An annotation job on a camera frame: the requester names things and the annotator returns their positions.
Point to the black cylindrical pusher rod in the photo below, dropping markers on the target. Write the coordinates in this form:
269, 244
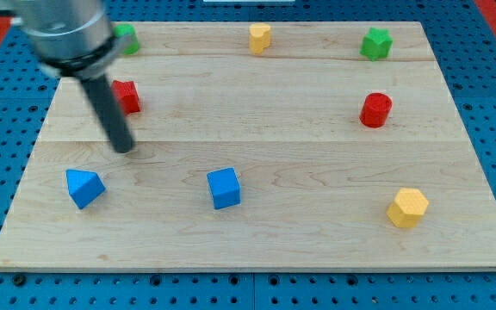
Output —
109, 113

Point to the blue triangle block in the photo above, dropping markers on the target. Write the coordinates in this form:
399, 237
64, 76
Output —
83, 186

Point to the green round block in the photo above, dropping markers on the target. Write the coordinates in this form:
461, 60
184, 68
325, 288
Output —
128, 30

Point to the green star block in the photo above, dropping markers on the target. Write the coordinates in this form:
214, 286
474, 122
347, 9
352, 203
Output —
376, 44

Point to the yellow hexagon block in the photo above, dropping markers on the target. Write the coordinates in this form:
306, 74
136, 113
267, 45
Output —
407, 208

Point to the yellow heart block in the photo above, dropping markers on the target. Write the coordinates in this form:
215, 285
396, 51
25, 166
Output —
259, 37

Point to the wooden board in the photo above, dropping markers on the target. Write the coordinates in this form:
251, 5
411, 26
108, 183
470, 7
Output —
315, 182

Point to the red star block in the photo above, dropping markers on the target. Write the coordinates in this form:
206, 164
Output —
127, 96

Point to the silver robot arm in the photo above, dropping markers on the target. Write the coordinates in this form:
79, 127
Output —
71, 38

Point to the red cylinder block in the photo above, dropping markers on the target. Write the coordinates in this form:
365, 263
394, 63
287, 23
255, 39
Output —
375, 110

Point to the blue cube block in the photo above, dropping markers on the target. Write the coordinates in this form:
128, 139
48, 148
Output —
224, 188

